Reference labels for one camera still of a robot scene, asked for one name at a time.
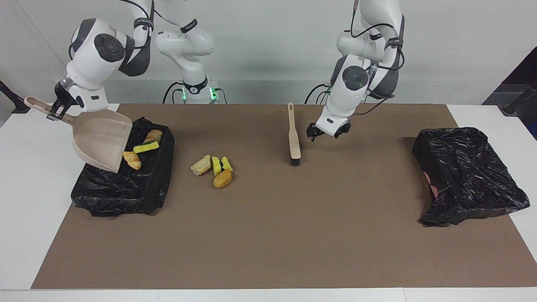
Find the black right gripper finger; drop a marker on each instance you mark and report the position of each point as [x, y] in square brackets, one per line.
[56, 112]

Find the black stand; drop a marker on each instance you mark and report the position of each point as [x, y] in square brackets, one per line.
[518, 102]
[14, 102]

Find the orange brown bread roll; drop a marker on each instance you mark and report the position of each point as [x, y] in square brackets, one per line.
[222, 179]

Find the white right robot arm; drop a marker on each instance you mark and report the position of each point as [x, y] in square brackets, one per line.
[96, 63]

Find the beige brush black bristles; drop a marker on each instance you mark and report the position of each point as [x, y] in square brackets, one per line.
[294, 138]

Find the brown table mat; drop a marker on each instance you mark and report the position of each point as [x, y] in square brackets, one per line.
[268, 251]

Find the pale bread chunk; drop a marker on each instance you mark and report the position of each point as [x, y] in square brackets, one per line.
[201, 165]

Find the beige plastic dustpan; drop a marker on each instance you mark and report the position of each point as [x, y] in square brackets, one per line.
[100, 138]

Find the bin with black bag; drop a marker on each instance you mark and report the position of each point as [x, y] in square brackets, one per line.
[126, 188]
[465, 176]

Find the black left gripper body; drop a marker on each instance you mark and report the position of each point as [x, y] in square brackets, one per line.
[319, 129]

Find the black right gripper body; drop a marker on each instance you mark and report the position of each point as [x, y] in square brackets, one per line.
[65, 98]

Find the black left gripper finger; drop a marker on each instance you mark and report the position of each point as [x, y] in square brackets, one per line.
[311, 135]
[347, 128]

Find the white wall socket box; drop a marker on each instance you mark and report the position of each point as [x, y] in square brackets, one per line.
[79, 93]

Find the yellow sponge with green pad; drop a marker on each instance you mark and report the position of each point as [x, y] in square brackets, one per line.
[216, 165]
[146, 147]

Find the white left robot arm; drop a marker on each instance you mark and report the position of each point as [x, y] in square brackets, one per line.
[356, 84]

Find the crusty bread piece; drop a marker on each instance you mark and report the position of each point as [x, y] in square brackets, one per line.
[132, 160]
[153, 136]

